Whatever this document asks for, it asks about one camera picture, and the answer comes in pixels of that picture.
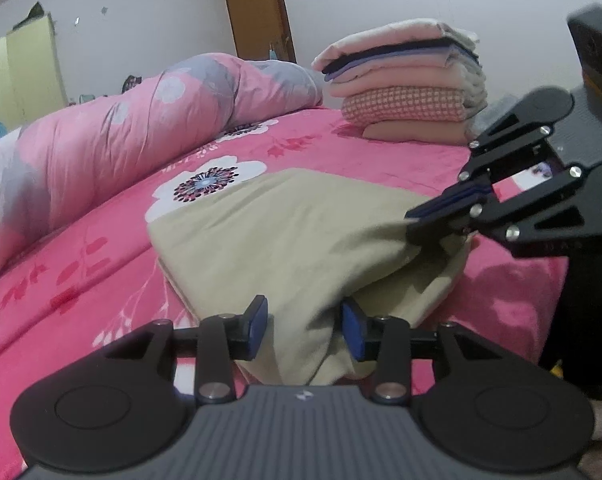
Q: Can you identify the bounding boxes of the pink grey floral quilt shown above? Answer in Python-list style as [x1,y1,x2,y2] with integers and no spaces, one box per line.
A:
[0,53,322,274]

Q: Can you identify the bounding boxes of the brown wooden door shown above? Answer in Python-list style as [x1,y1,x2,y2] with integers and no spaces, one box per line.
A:
[226,0,296,63]

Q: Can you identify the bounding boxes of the stack of folded clothes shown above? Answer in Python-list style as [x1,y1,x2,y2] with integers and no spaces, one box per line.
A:
[312,18,487,145]

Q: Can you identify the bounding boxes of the pale yellow wardrobe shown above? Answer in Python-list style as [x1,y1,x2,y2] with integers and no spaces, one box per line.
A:
[0,14,68,128]

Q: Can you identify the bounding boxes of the pink floral bed blanket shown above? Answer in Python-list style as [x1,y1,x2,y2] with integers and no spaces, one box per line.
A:
[0,108,567,479]

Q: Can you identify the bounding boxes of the beige khaki trousers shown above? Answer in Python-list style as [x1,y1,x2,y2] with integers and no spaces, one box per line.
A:
[148,169,470,385]

